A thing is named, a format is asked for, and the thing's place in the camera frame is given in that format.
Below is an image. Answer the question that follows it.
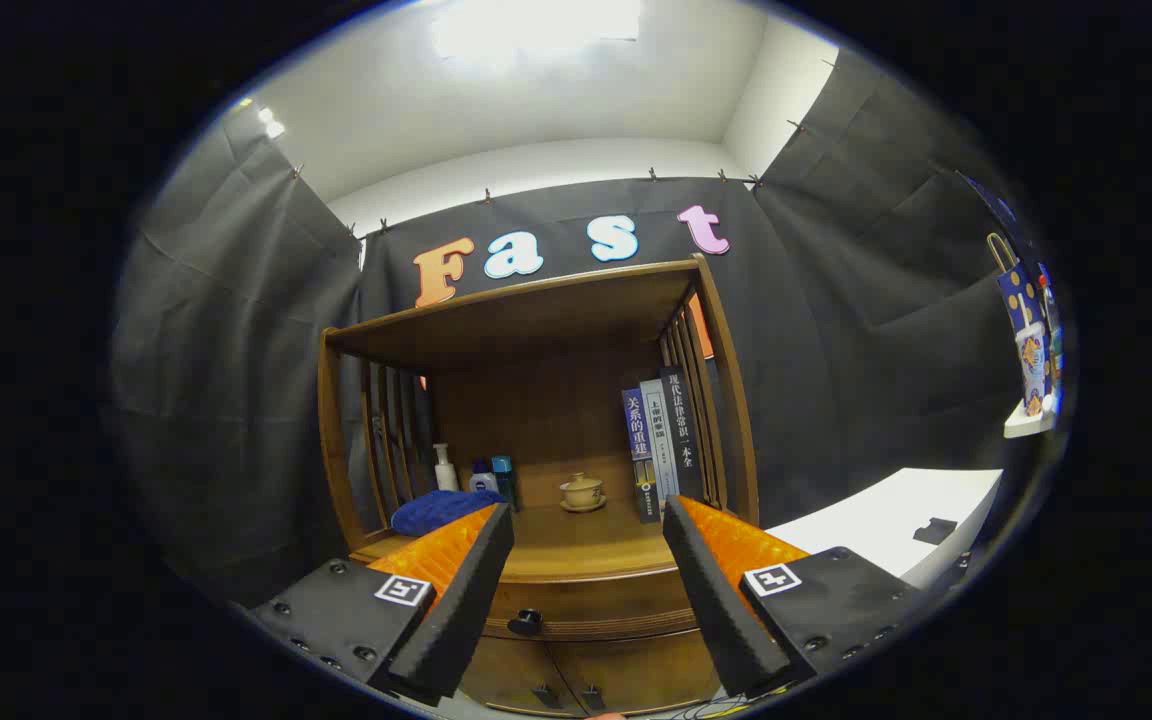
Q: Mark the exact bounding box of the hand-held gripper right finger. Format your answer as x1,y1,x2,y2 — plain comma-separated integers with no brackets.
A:
662,495,925,699

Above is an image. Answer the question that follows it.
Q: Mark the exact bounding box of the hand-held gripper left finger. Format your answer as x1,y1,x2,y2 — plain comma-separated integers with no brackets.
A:
249,502,516,701

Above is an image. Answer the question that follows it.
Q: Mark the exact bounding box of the wooden drawer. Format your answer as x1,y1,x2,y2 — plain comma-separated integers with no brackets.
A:
481,573,709,642

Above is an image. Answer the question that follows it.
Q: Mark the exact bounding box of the wooden cabinet door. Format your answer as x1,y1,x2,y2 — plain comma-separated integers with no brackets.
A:
459,635,577,715

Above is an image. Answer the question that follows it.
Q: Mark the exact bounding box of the wooden countertop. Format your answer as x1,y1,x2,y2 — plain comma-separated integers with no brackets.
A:
351,498,699,584

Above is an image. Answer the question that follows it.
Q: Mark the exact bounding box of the wooden cabinet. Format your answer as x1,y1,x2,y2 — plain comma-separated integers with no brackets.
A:
318,253,761,717

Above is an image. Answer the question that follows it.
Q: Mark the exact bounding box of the blue folded towel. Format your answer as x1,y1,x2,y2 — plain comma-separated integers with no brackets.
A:
391,489,503,538

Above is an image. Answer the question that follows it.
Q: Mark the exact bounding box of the white side table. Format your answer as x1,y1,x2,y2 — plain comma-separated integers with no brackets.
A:
764,467,1005,591

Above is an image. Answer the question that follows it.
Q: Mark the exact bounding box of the blue spine book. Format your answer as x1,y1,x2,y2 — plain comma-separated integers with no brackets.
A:
621,388,663,524

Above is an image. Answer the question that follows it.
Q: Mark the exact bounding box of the white spine book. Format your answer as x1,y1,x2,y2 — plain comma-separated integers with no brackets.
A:
639,379,683,511

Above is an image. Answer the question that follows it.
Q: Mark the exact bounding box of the black spine book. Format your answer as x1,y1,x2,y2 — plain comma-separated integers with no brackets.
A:
659,366,708,504

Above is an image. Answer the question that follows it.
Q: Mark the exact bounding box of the patterned paper cup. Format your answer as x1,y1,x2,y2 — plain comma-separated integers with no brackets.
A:
1015,322,1053,417

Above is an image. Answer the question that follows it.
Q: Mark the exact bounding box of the blue dotted paper bag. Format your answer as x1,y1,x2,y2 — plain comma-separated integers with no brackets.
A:
986,232,1047,336

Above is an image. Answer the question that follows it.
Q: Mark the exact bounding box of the white wall shelf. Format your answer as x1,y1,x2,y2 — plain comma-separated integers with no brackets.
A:
1002,398,1065,439

